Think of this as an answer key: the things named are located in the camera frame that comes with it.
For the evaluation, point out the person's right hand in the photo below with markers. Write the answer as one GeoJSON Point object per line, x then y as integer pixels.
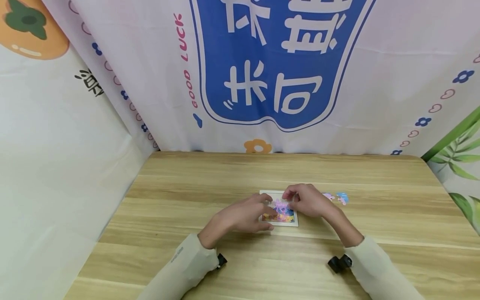
{"type": "Point", "coordinates": [311, 202]}

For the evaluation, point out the person's left hand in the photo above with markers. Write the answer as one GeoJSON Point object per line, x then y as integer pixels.
{"type": "Point", "coordinates": [240, 216]}

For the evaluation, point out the person's right fingers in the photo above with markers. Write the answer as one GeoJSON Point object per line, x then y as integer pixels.
{"type": "Point", "coordinates": [291, 195]}

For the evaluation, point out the white framed jigsaw puzzle board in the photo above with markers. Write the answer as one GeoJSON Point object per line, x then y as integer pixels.
{"type": "Point", "coordinates": [290, 221]}

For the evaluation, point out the person's left forearm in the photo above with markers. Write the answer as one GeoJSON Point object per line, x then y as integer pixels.
{"type": "Point", "coordinates": [180, 268]}

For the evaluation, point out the person's right forearm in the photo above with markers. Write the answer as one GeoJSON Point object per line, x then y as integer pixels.
{"type": "Point", "coordinates": [375, 268]}

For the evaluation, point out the pink jigsaw puzzle piece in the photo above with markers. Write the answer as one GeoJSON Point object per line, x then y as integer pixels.
{"type": "Point", "coordinates": [329, 196]}

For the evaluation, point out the blue jigsaw puzzle piece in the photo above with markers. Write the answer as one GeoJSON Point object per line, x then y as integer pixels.
{"type": "Point", "coordinates": [342, 198]}

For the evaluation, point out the black wrist band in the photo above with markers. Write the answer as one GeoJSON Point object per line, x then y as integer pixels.
{"type": "Point", "coordinates": [339, 263]}
{"type": "Point", "coordinates": [221, 261]}

